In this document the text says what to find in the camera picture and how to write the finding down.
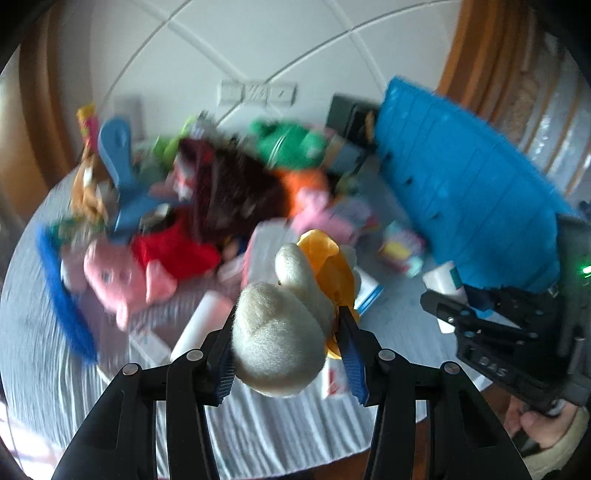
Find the person's right hand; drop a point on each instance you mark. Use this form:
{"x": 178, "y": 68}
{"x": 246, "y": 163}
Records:
{"x": 545, "y": 431}

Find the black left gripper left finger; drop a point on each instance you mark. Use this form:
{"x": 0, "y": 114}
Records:
{"x": 117, "y": 438}

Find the grey striped tablecloth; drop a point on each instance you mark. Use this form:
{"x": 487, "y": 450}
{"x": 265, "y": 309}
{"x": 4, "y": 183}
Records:
{"x": 50, "y": 389}

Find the brown bear plush toy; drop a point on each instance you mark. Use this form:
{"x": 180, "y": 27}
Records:
{"x": 84, "y": 201}

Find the white cylinder tube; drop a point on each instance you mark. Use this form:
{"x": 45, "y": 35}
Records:
{"x": 210, "y": 315}

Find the blue white medicine box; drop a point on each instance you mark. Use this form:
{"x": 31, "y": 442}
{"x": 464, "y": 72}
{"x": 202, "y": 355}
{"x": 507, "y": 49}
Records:
{"x": 369, "y": 292}

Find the orange plush toy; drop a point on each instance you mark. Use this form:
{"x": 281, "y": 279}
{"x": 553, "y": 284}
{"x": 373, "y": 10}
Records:
{"x": 295, "y": 180}

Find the white red flat box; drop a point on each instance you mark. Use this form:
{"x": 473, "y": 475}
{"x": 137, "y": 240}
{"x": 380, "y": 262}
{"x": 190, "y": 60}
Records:
{"x": 335, "y": 382}

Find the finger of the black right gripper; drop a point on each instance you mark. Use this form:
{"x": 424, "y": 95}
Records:
{"x": 457, "y": 313}

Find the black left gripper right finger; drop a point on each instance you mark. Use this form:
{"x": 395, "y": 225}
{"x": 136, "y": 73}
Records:
{"x": 467, "y": 440}

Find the blue feather duster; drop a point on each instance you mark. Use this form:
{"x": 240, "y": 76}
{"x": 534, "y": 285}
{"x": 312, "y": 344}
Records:
{"x": 69, "y": 316}

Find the dark maroon knit hat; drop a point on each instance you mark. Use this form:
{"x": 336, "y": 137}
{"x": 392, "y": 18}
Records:
{"x": 233, "y": 192}

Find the colourful small snack pack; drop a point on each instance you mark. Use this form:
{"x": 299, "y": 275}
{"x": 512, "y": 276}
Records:
{"x": 403, "y": 249}

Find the blue plastic hanger toy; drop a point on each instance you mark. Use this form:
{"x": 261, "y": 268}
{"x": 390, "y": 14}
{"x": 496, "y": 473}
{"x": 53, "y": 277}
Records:
{"x": 134, "y": 200}

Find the pink tissue pack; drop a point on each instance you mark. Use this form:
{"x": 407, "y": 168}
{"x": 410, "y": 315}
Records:
{"x": 261, "y": 251}

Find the white plush duck toy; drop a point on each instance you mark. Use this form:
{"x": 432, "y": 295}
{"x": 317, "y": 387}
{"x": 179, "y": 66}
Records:
{"x": 284, "y": 331}

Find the pink pig plush toy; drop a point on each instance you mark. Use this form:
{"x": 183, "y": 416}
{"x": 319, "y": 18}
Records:
{"x": 129, "y": 278}

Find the blue plastic storage bin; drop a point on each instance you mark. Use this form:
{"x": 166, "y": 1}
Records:
{"x": 476, "y": 199}

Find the green frog plush toy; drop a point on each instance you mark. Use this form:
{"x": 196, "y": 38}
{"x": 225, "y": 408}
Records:
{"x": 288, "y": 145}

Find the white wall socket strip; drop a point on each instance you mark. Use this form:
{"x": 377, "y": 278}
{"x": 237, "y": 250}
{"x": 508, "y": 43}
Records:
{"x": 282, "y": 94}

